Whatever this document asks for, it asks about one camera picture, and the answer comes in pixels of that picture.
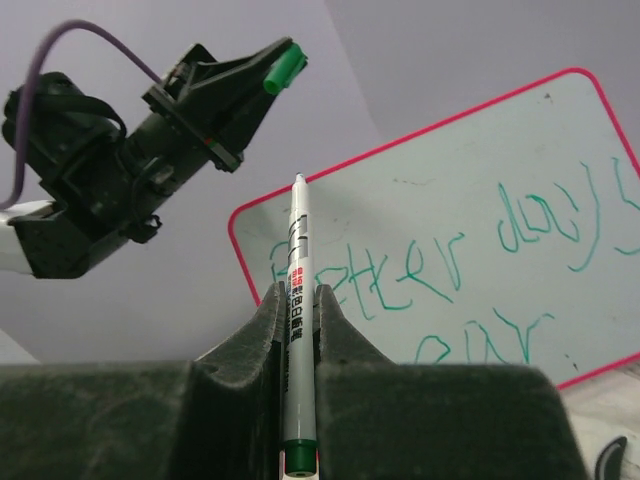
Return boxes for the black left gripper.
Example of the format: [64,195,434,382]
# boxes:
[9,37,295,245]

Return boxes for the pink framed whiteboard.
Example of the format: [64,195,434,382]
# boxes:
[227,67,640,392]

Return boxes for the black grey handled pliers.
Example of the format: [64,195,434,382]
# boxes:
[594,436,628,480]

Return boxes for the green whiteboard marker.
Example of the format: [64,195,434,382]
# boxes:
[282,173,317,478]

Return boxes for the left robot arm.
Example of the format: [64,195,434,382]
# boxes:
[4,37,307,279]

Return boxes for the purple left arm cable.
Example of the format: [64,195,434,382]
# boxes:
[0,18,164,210]

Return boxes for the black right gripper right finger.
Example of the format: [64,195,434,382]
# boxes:
[315,285,588,479]

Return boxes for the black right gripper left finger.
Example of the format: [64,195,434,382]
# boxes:
[1,284,285,479]

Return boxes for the green marker cap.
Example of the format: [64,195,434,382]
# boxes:
[263,43,308,96]

